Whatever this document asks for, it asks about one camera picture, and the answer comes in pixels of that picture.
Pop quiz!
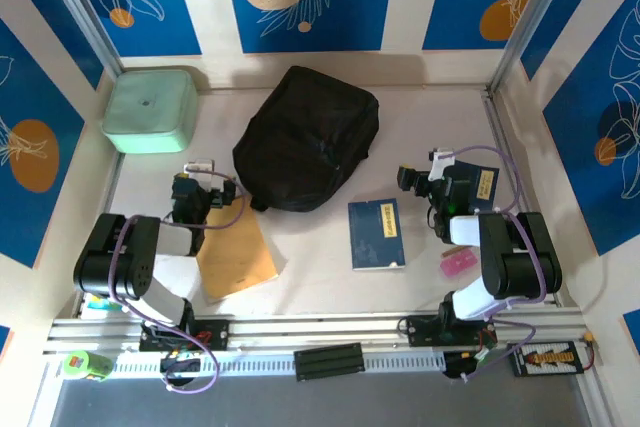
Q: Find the blue book with yellow label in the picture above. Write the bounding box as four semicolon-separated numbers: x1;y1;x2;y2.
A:
347;198;407;272
457;159;501;213

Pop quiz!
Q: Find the tan manila envelope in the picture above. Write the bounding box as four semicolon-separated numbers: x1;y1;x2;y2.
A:
195;195;280;304

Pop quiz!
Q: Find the pink eraser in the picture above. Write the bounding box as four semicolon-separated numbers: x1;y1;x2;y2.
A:
438;248;478;279

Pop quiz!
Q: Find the black backpack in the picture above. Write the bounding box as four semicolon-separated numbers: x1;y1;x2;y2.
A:
232;65;381;213

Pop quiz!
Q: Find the mint green zip case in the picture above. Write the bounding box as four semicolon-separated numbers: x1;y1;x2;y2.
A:
101;66;200;155

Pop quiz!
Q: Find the blue sticker packet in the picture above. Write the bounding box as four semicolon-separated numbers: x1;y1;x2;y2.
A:
82;294;126;321

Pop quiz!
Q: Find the black board with yellow connectors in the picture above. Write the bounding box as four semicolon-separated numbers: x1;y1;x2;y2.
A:
507;340;584;377

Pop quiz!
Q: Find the black slotted block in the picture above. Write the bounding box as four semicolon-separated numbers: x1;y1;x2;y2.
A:
293;341;365;382

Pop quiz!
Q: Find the grey metal plate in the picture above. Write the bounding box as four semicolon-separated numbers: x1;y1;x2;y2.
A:
49;375;592;427

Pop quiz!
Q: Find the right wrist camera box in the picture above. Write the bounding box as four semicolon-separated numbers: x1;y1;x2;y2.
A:
427;146;457;182

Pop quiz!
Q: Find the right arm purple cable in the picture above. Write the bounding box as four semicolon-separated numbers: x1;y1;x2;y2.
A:
449;145;547;384

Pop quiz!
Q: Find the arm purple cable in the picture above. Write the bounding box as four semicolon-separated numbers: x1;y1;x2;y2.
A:
107;172;250;394
449;145;547;384

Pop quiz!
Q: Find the aluminium side rail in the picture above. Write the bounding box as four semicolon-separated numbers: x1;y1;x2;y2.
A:
74;153;125;318
480;88;561;307

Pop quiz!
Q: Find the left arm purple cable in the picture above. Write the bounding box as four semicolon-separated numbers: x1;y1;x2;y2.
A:
107;172;250;394

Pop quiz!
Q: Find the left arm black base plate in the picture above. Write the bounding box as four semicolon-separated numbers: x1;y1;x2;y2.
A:
138;317;231;352

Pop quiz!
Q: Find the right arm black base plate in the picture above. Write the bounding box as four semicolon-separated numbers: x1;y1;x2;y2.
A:
405;314;497;348

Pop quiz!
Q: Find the aluminium front rail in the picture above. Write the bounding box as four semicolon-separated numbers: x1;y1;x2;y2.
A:
42;310;589;356

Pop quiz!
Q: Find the white slotted cable duct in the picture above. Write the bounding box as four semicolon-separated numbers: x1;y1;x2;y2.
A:
107;349;447;380

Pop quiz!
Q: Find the red and black wire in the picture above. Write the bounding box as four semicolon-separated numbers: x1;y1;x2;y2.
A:
579;330;600;369

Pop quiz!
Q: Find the aluminium corner post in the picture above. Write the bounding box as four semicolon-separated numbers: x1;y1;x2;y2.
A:
489;0;581;93
37;0;124;76

